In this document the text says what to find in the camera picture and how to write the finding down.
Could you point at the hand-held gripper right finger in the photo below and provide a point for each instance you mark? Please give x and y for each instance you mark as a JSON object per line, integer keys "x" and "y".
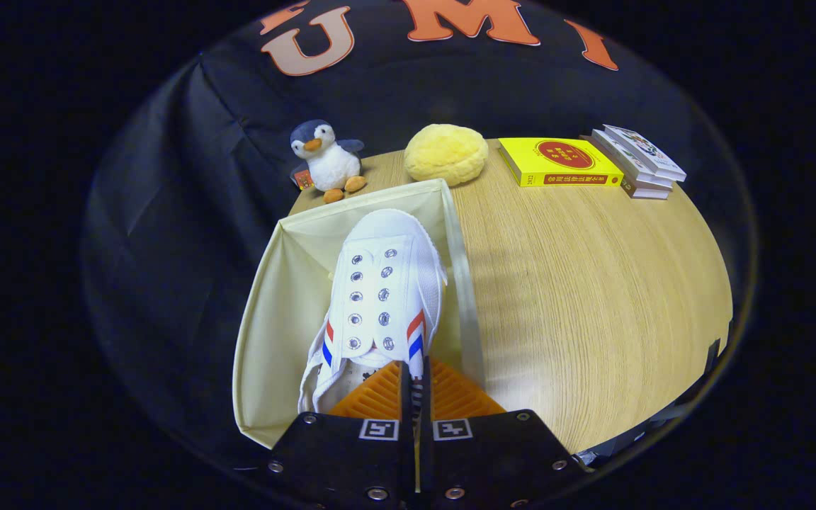
{"x": 427, "y": 404}

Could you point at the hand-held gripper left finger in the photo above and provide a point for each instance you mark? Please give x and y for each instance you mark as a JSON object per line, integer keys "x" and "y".
{"x": 405, "y": 397}

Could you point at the white canvas shoe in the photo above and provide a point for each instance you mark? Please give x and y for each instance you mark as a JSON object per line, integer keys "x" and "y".
{"x": 387, "y": 269}

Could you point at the beige fabric storage box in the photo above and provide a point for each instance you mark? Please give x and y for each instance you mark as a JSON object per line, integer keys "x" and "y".
{"x": 273, "y": 340}

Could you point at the penguin plush toy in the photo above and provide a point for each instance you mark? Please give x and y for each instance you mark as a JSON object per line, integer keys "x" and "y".
{"x": 330, "y": 166}

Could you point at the round yellow plush cushion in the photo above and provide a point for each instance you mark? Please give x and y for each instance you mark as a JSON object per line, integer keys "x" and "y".
{"x": 447, "y": 156}

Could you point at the yellow book with red circle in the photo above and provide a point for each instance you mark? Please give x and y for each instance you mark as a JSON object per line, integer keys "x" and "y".
{"x": 521, "y": 159}

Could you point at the white paperback book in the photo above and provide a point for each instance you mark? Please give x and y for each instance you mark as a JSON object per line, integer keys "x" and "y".
{"x": 617, "y": 152}
{"x": 645, "y": 193}

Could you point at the white floral cover book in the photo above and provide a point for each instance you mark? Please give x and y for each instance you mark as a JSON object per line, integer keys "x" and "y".
{"x": 645, "y": 150}

